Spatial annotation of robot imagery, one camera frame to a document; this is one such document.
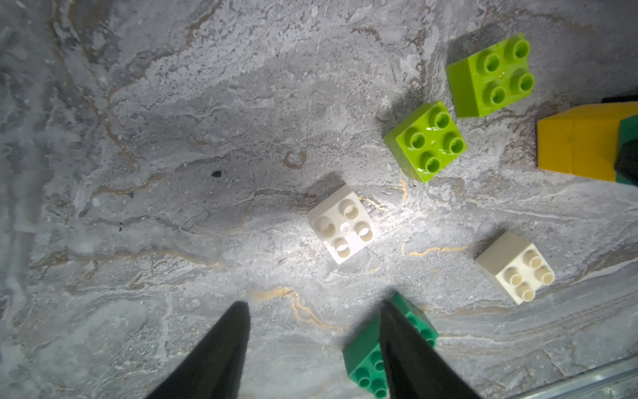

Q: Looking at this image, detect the lime lego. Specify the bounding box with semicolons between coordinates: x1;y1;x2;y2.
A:
445;33;536;118
384;101;467;183

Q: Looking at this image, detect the yellow lego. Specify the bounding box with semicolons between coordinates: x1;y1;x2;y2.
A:
537;101;637;185

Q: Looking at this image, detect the dark green long lego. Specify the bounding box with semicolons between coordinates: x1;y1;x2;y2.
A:
342;292;440;398
614;115;638;186

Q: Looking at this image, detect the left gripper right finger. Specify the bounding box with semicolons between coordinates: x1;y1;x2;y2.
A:
379;300;478;399

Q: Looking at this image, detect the aluminium front rail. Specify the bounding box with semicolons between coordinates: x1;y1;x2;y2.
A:
513;355;637;399

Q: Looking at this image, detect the lime lego left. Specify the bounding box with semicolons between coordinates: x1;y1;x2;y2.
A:
384;101;467;183

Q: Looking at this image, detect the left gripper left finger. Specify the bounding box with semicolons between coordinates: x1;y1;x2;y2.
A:
148;301;250;398

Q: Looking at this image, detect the white lego left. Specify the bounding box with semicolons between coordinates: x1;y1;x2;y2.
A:
308;185;380;264

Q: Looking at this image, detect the lime lego right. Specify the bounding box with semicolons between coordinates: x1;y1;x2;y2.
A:
445;33;536;118

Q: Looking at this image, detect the cream lego lower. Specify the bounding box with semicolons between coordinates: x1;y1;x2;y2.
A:
475;231;556;304

